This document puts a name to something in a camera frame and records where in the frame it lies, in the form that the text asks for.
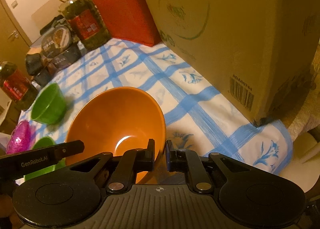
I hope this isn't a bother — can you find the blue checked tablecloth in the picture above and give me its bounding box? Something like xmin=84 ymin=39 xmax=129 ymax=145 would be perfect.
xmin=30 ymin=39 xmax=293 ymax=174

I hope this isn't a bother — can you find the dark instant-food bowl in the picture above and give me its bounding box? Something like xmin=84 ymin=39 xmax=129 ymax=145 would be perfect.
xmin=33 ymin=67 xmax=53 ymax=88

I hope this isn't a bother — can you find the pink glass plate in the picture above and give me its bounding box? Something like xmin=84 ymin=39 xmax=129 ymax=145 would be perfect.
xmin=6 ymin=120 xmax=31 ymax=155

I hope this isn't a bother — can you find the red tote bag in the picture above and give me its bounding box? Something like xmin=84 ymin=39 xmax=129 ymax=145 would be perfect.
xmin=93 ymin=0 xmax=161 ymax=47

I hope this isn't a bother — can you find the green plastic bowl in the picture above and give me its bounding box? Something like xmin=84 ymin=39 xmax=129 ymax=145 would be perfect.
xmin=24 ymin=136 xmax=66 ymax=181
xmin=31 ymin=83 xmax=67 ymax=125

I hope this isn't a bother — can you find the oval instant rice box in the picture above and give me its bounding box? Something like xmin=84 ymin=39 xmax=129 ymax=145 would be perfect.
xmin=41 ymin=25 xmax=73 ymax=59

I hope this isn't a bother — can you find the orange plastic bowl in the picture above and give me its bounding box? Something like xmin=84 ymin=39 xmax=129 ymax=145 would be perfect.
xmin=64 ymin=86 xmax=167 ymax=185

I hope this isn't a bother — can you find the tilted dark instant-food cup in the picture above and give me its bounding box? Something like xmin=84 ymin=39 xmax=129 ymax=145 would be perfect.
xmin=25 ymin=53 xmax=44 ymax=76

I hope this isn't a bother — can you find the large cardboard box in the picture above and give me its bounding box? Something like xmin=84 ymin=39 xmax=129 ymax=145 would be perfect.
xmin=146 ymin=0 xmax=319 ymax=126

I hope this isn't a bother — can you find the large red-label oil bottle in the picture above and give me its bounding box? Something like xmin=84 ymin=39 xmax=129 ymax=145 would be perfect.
xmin=1 ymin=61 xmax=39 ymax=111

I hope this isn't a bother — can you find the rectangular dark instant rice box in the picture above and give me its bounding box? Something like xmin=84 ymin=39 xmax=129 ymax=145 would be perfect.
xmin=48 ymin=44 xmax=81 ymax=71

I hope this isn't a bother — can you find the wooden door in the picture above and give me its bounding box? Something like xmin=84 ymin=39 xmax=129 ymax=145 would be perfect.
xmin=0 ymin=0 xmax=31 ymax=74

